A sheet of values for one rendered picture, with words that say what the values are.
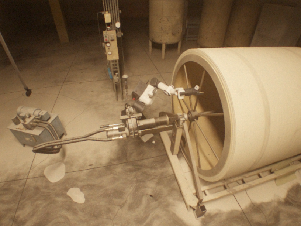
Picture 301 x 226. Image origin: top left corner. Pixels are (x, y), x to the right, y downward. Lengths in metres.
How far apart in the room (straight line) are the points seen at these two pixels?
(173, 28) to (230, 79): 4.81
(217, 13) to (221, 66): 5.70
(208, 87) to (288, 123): 1.60
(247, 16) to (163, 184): 7.12
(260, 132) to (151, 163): 1.70
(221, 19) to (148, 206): 6.72
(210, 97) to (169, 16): 3.66
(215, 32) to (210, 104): 4.56
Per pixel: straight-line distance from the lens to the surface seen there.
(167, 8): 5.98
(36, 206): 2.86
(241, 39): 8.10
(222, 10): 7.21
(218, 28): 7.29
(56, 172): 2.95
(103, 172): 2.69
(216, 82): 1.55
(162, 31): 6.10
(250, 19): 8.05
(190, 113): 2.06
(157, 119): 1.93
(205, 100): 3.10
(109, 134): 1.94
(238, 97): 1.45
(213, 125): 3.15
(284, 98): 1.84
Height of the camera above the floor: 2.26
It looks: 40 degrees down
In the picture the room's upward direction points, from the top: straight up
